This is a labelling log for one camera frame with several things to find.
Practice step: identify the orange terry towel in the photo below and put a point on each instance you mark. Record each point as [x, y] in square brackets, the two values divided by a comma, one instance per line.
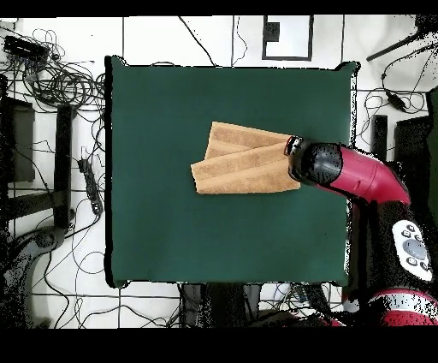
[239, 171]

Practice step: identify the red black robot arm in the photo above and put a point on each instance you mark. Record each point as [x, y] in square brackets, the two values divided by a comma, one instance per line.
[362, 174]

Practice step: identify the black power adapter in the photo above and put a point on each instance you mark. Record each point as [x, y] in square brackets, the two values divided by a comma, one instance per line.
[397, 100]

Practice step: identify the dark grey square patch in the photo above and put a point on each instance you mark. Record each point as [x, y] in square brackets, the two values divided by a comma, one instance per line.
[272, 32]

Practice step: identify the dark box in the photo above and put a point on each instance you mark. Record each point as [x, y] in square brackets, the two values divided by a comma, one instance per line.
[414, 144]
[20, 140]

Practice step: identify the black tripod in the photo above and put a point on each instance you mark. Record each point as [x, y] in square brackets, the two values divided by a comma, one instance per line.
[390, 49]

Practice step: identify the black power strip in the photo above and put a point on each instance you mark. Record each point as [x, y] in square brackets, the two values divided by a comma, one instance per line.
[90, 186]
[316, 298]

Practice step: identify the dark green table cloth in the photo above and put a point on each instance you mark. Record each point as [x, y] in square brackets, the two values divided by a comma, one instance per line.
[154, 222]

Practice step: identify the black stand base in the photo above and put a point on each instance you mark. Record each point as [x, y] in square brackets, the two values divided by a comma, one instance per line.
[44, 239]

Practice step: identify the black electronics box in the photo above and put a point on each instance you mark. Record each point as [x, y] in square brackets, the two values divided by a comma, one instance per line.
[24, 49]

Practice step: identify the grey square frame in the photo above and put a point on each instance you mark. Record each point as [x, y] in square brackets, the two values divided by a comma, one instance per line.
[264, 51]

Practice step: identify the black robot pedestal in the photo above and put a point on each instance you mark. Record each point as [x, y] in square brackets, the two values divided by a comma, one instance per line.
[191, 304]

